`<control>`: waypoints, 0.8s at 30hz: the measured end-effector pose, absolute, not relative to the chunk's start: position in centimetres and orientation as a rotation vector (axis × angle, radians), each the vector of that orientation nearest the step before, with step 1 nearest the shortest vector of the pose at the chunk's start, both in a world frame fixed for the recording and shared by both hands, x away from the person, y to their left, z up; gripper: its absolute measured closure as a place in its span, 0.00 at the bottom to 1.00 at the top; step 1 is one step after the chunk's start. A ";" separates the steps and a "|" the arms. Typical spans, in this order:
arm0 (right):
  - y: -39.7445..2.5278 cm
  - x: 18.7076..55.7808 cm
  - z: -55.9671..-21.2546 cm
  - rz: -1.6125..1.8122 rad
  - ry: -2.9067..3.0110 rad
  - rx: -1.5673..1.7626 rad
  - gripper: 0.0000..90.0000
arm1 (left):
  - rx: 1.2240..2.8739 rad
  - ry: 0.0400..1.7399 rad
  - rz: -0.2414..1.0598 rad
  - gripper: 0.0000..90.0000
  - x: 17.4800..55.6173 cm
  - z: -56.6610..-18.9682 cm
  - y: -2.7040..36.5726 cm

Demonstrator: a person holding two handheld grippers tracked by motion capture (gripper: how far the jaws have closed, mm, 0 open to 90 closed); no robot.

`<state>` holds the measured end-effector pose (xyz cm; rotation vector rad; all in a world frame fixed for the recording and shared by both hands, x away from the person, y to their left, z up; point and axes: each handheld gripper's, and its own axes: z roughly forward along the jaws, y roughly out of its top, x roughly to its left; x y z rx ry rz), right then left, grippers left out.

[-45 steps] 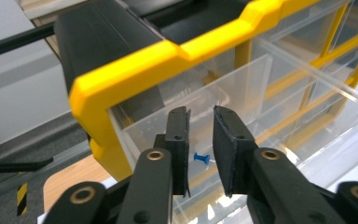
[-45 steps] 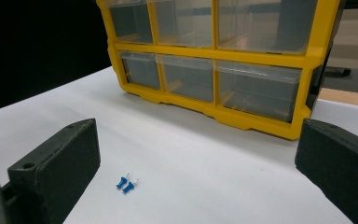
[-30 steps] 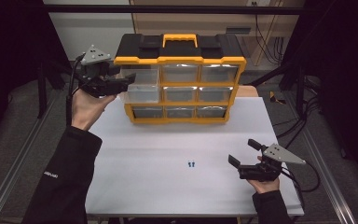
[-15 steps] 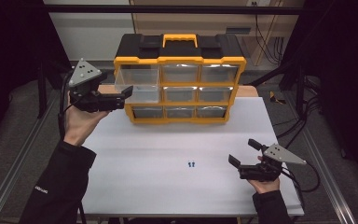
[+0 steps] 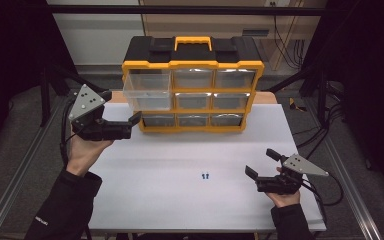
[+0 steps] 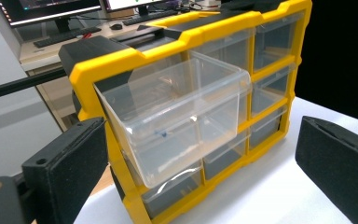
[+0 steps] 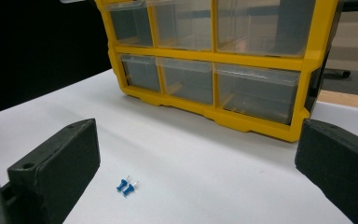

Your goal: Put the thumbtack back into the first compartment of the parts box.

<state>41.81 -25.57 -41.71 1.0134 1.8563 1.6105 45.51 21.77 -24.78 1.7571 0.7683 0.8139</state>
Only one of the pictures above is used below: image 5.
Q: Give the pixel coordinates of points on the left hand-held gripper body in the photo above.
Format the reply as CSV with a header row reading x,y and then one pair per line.
x,y
96,130

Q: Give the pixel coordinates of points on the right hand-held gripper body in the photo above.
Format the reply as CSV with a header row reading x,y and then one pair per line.
x,y
280,185

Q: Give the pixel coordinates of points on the clear plastic pulled-out drawer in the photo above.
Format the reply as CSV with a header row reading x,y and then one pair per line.
x,y
146,91

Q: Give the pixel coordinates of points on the small blue screw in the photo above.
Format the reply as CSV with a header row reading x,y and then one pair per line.
x,y
207,175
203,175

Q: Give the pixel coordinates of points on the yellow black drawer organizer cabinet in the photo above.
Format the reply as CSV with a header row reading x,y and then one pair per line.
x,y
193,53

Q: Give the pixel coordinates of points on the person's right hand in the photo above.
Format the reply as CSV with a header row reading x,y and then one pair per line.
x,y
286,200

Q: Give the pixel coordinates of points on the person's left hand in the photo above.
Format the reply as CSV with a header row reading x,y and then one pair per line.
x,y
83,155

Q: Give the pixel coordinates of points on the small yellow black object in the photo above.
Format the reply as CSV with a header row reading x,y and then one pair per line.
x,y
295,105

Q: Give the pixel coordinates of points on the wooden table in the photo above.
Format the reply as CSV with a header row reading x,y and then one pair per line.
x,y
266,97

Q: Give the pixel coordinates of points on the white panel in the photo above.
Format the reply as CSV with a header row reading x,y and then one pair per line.
x,y
96,36

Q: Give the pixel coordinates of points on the set of clear plastic drawers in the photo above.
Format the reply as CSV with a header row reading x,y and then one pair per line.
x,y
213,100

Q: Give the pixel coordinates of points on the black curtain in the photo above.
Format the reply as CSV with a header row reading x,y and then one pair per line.
x,y
10,66
373,83

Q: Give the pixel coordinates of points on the aluminium frame rail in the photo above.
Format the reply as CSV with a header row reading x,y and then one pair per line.
x,y
350,186
16,180

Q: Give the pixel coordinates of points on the black metal frame bar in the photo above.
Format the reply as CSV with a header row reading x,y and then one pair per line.
x,y
180,10

